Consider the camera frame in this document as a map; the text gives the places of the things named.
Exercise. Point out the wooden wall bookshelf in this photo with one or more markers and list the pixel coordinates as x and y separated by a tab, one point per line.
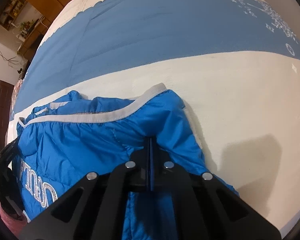
12	10

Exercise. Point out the blue puffer jacket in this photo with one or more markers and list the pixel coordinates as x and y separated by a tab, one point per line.
90	150

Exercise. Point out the blue and white bed sheet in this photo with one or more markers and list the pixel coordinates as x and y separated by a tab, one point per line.
190	42

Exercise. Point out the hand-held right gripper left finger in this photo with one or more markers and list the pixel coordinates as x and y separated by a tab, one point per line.
110	195

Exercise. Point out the person's pink checked clothing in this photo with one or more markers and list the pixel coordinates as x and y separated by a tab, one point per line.
11	217

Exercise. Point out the pink floral blanket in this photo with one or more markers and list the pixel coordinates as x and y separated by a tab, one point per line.
18	90

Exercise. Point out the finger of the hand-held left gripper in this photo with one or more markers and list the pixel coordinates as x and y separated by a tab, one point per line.
12	147

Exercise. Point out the wooden desk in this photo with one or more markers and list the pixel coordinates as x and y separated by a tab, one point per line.
35	35

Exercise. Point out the dark wooden door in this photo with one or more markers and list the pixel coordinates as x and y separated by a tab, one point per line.
0	110

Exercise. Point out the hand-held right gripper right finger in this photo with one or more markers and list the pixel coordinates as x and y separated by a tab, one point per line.
190	195

